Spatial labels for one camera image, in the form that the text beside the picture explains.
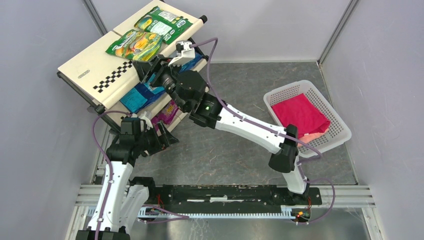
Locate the purple grape candy bag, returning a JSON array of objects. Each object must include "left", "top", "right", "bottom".
[
  {"left": 151, "top": 116, "right": 161, "bottom": 132},
  {"left": 157, "top": 100, "right": 179, "bottom": 125}
]

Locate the small green white candy bag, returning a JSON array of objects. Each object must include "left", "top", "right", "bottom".
[{"left": 105, "top": 29, "right": 163, "bottom": 62}]

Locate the dark blue fruit candy bag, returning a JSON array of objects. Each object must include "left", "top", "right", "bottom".
[{"left": 120, "top": 74, "right": 165, "bottom": 113}]

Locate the green Fox's candy bag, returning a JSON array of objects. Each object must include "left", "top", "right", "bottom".
[{"left": 134, "top": 6, "right": 193, "bottom": 45}]

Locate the light blue Slendy bag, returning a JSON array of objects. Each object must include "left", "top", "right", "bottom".
[{"left": 178, "top": 50, "right": 204, "bottom": 74}]

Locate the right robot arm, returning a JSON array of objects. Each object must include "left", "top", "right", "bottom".
[{"left": 132, "top": 55, "right": 308, "bottom": 195}]

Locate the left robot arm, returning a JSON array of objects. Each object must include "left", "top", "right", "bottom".
[{"left": 75, "top": 117, "right": 179, "bottom": 240}]

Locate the cream tiered shelf rack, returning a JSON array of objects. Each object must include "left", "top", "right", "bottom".
[{"left": 57, "top": 0, "right": 208, "bottom": 114}]

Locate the red cloth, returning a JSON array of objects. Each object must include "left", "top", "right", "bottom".
[{"left": 271, "top": 93, "right": 331, "bottom": 143}]

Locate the white plastic basket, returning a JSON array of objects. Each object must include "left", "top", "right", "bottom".
[{"left": 263, "top": 80, "right": 352, "bottom": 153}]

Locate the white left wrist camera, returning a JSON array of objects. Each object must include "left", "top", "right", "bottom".
[{"left": 130, "top": 110, "right": 154, "bottom": 130}]

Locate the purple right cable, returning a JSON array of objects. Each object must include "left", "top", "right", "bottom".
[{"left": 188, "top": 37, "right": 337, "bottom": 226}]

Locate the purple cable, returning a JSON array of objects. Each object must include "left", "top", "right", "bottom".
[
  {"left": 91, "top": 110, "right": 132, "bottom": 240},
  {"left": 188, "top": 37, "right": 337, "bottom": 226}
]

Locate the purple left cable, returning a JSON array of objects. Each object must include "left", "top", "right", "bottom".
[{"left": 91, "top": 110, "right": 132, "bottom": 240}]

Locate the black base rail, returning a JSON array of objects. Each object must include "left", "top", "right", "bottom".
[{"left": 146, "top": 185, "right": 323, "bottom": 214}]

